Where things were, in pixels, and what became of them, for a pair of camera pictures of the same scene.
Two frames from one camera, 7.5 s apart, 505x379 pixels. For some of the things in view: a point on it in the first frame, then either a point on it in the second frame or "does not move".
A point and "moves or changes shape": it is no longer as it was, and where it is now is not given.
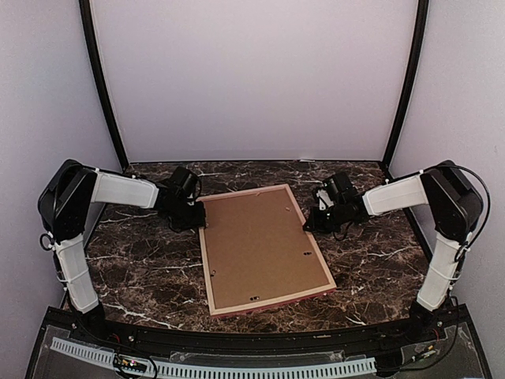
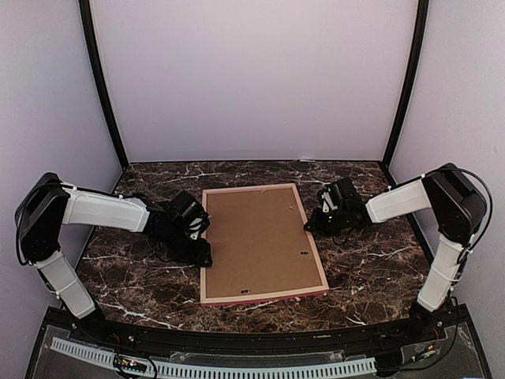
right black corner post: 416,58 does not move
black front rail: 442,345 does not move
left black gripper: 200,222 to 197,257
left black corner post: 89,26 does not move
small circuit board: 130,362 does not move
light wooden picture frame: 258,253 moves or changes shape
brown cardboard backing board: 258,246 moves or changes shape
